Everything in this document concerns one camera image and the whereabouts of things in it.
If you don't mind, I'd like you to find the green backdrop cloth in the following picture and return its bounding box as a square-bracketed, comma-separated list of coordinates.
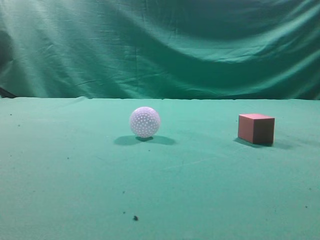
[0, 0, 320, 100]

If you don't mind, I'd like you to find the white dimpled ball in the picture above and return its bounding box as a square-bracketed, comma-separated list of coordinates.
[129, 106, 161, 138]

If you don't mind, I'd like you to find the red cube block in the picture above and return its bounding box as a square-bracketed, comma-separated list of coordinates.
[237, 113, 275, 145]

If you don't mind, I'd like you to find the green table cloth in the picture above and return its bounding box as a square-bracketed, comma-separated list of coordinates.
[0, 97, 320, 240]

